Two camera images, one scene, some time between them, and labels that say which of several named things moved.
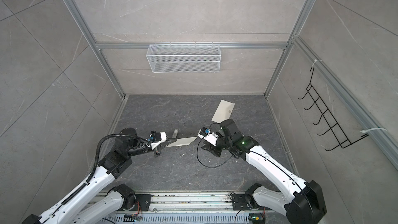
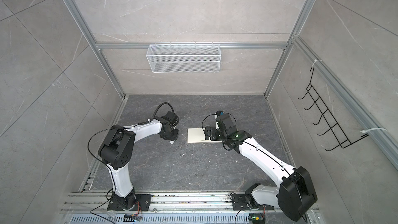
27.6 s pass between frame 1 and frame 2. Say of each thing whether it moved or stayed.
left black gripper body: moved
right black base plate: stayed
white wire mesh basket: stayed
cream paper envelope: moved
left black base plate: stayed
